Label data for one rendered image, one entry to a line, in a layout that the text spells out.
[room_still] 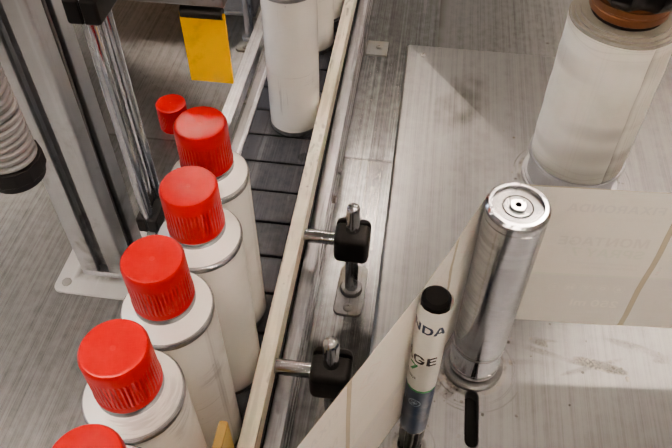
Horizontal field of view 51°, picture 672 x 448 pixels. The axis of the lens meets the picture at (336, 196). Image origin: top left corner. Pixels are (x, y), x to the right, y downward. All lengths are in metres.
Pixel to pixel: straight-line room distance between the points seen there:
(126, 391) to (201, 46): 0.24
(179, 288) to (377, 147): 0.45
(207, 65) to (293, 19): 0.16
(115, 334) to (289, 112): 0.40
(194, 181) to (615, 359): 0.36
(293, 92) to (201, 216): 0.31
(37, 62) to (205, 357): 0.23
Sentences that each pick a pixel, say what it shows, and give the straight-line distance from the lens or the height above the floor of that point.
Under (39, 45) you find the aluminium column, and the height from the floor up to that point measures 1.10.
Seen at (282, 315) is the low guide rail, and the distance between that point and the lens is 0.54.
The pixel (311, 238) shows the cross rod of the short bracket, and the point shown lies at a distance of 0.59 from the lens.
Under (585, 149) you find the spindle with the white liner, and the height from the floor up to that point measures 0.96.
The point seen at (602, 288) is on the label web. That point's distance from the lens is 0.53.
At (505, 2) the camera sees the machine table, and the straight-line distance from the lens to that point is 1.04.
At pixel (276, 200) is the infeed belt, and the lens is 0.66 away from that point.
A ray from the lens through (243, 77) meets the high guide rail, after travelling 0.67.
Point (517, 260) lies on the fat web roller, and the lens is 0.43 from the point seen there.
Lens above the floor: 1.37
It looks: 48 degrees down
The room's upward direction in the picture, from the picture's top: straight up
